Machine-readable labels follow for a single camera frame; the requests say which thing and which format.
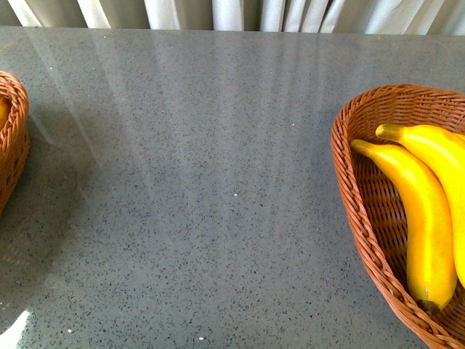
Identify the left brown wicker basket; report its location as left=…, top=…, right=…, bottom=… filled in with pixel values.
left=1, top=71, right=30, bottom=213

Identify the right brown wicker basket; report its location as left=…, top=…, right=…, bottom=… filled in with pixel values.
left=331, top=84, right=464, bottom=348

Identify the white pleated curtain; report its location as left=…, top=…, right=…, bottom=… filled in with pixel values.
left=1, top=0, right=464, bottom=36

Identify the brown wicker basket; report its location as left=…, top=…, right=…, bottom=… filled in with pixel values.
left=331, top=84, right=464, bottom=348
left=1, top=71, right=30, bottom=213

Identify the yellow banana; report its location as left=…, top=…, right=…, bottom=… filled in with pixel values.
left=351, top=140, right=458, bottom=316
left=376, top=124, right=464, bottom=283

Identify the red yellow apple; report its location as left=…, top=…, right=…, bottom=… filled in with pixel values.
left=0, top=95, right=11, bottom=130

